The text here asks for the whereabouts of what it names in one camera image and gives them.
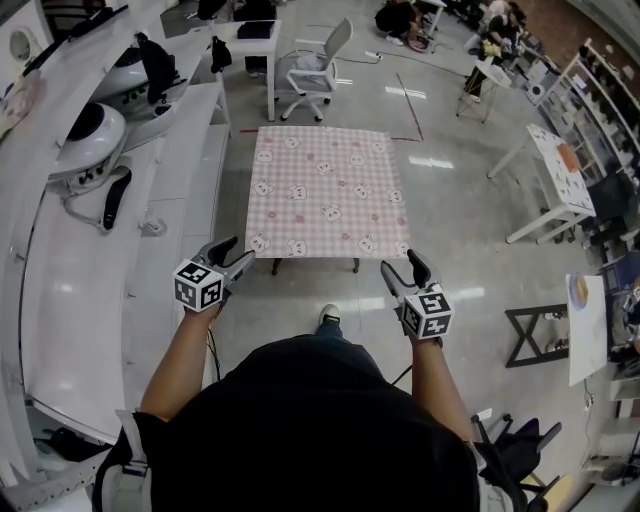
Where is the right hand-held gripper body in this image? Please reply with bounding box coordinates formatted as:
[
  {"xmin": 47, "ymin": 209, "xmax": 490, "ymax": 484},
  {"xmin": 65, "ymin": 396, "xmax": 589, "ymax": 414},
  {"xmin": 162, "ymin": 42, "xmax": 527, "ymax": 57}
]
[{"xmin": 394, "ymin": 283, "xmax": 455, "ymax": 346}]

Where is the orange box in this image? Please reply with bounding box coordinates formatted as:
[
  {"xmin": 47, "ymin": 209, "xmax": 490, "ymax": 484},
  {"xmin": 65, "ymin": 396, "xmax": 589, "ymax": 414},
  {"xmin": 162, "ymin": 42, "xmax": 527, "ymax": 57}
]
[{"xmin": 556, "ymin": 143, "xmax": 580, "ymax": 171}]

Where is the white dome device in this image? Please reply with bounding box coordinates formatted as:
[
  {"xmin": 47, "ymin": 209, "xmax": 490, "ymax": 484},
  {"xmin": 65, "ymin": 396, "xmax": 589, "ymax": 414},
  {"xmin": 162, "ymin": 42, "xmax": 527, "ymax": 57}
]
[
  {"xmin": 94, "ymin": 47, "xmax": 151, "ymax": 101},
  {"xmin": 54, "ymin": 102, "xmax": 129, "ymax": 176}
]

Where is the black box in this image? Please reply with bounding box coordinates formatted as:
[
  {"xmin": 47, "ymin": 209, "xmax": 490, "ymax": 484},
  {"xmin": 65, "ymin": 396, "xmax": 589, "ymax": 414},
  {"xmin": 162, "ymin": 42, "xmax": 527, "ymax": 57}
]
[{"xmin": 237, "ymin": 20, "xmax": 277, "ymax": 41}]

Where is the small round side table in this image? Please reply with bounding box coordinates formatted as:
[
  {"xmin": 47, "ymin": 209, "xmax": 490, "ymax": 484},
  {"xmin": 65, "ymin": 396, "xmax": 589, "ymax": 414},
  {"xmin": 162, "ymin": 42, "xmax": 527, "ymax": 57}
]
[{"xmin": 457, "ymin": 59, "xmax": 514, "ymax": 124}]

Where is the person's right forearm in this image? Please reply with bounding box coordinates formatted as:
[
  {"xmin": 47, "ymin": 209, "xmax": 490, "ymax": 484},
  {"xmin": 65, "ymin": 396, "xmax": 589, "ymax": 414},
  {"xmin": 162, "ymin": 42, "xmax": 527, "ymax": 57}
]
[{"xmin": 408, "ymin": 338, "xmax": 475, "ymax": 442}]

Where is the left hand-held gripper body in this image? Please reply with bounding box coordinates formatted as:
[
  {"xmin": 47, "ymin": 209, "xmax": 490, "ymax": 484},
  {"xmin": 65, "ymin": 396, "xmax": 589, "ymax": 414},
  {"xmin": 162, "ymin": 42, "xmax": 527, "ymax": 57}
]
[{"xmin": 173, "ymin": 248, "xmax": 236, "ymax": 316}]

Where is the person's black shirt torso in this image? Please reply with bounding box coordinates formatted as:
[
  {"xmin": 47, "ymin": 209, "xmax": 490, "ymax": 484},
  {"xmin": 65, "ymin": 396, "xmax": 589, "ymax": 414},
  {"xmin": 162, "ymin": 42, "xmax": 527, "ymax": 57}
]
[{"xmin": 134, "ymin": 334, "xmax": 481, "ymax": 512}]

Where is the black office chair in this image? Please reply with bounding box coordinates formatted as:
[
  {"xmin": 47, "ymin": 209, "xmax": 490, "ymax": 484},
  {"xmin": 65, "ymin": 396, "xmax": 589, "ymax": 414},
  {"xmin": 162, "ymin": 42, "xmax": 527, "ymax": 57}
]
[
  {"xmin": 469, "ymin": 412, "xmax": 564, "ymax": 512},
  {"xmin": 29, "ymin": 424, "xmax": 114, "ymax": 464}
]

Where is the white storage rack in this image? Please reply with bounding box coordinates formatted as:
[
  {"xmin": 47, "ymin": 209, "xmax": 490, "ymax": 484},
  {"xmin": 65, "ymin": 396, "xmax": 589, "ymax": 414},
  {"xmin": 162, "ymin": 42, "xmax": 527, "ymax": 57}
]
[{"xmin": 524, "ymin": 37, "xmax": 640, "ymax": 201}]

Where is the white desk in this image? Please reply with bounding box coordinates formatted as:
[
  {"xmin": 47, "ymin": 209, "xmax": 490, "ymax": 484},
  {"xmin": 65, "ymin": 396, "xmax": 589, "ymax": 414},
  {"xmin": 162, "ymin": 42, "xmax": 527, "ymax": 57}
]
[{"xmin": 212, "ymin": 18, "xmax": 282, "ymax": 122}]

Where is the patterned tote bag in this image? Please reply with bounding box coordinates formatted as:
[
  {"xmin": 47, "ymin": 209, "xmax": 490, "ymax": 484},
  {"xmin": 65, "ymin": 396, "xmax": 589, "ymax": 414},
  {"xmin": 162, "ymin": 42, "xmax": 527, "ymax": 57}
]
[{"xmin": 0, "ymin": 69, "xmax": 44, "ymax": 139}]

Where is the person's left forearm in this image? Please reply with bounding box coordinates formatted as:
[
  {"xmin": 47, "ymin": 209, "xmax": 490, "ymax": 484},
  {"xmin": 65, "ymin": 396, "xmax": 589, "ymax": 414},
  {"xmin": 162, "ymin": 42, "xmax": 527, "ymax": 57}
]
[{"xmin": 139, "ymin": 309, "xmax": 221, "ymax": 422}]

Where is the plate with food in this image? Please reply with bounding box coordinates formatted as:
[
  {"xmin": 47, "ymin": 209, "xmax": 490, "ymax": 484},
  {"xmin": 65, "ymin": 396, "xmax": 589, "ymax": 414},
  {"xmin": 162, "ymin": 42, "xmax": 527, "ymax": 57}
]
[{"xmin": 569, "ymin": 273, "xmax": 592, "ymax": 309}]

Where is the black bag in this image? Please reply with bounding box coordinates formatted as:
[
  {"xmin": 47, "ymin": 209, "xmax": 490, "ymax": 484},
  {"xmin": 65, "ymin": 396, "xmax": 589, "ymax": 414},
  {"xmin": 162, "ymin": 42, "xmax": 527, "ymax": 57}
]
[
  {"xmin": 197, "ymin": 0, "xmax": 229, "ymax": 21},
  {"xmin": 209, "ymin": 35, "xmax": 233, "ymax": 75}
]

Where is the white round window appliance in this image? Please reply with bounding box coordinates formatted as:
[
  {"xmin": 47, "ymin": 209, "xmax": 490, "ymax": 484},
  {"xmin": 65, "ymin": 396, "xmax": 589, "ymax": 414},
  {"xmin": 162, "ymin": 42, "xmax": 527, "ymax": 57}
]
[{"xmin": 8, "ymin": 28, "xmax": 37, "ymax": 64}]

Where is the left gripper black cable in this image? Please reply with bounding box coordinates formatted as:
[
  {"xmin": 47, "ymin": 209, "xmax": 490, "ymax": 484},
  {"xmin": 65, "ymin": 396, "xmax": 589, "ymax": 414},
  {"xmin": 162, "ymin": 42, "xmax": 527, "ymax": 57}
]
[{"xmin": 206, "ymin": 327, "xmax": 224, "ymax": 384}]

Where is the person's right leg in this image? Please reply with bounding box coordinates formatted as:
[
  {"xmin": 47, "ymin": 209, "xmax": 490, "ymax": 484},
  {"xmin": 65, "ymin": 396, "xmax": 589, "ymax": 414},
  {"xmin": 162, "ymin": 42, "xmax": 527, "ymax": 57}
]
[{"xmin": 314, "ymin": 319, "xmax": 346, "ymax": 342}]

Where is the white headset black band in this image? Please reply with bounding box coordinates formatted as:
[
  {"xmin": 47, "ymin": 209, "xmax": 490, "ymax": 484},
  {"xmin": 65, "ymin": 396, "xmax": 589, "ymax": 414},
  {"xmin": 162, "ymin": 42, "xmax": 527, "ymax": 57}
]
[{"xmin": 62, "ymin": 167, "xmax": 134, "ymax": 234}]

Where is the white table patterned top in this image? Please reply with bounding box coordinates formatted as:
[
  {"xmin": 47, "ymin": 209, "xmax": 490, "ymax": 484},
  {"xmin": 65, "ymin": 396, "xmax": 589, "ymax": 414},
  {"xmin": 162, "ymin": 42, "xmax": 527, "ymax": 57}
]
[{"xmin": 487, "ymin": 123, "xmax": 597, "ymax": 245}]

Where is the white shelving unit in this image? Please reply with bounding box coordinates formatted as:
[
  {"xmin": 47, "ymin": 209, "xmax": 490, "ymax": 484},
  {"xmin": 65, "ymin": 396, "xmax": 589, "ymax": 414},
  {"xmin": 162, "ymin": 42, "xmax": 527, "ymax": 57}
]
[{"xmin": 0, "ymin": 0, "xmax": 234, "ymax": 501}]

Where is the white office chair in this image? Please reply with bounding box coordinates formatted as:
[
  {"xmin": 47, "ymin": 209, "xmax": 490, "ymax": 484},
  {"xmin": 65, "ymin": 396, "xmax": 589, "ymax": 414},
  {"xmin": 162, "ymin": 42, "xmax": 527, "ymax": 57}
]
[{"xmin": 277, "ymin": 17, "xmax": 354, "ymax": 124}]

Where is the pink checkered cartoon cloth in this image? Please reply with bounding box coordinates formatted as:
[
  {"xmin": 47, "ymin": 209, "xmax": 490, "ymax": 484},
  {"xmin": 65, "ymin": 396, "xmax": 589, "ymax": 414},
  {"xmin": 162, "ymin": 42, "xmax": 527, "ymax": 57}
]
[{"xmin": 244, "ymin": 125, "xmax": 412, "ymax": 260}]

